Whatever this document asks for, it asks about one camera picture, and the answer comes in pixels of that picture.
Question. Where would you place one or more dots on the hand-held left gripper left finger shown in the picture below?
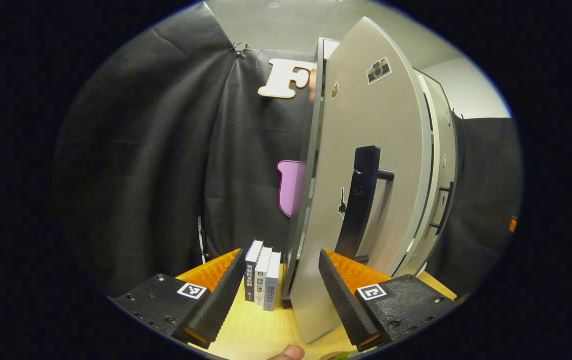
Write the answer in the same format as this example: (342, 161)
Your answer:
(223, 295)

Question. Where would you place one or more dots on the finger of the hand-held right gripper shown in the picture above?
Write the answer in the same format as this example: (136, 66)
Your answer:
(513, 224)

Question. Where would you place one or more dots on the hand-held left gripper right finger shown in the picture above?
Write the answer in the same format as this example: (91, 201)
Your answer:
(340, 300)

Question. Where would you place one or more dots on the grey white cabinet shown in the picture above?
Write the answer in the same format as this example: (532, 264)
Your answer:
(301, 235)

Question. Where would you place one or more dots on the white cabinet door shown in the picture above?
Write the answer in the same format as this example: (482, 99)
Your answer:
(365, 115)
(444, 150)

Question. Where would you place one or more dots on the dark spine book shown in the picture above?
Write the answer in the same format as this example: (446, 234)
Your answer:
(251, 272)

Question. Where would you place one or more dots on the white spine book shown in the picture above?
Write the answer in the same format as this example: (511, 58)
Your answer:
(262, 280)

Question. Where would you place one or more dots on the grey blue spine book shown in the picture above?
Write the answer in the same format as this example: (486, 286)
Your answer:
(272, 287)

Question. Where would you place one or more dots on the metal backdrop stand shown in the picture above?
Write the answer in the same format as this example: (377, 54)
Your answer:
(201, 240)

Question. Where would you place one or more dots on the metal backdrop clip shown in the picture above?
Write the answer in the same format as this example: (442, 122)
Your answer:
(239, 48)

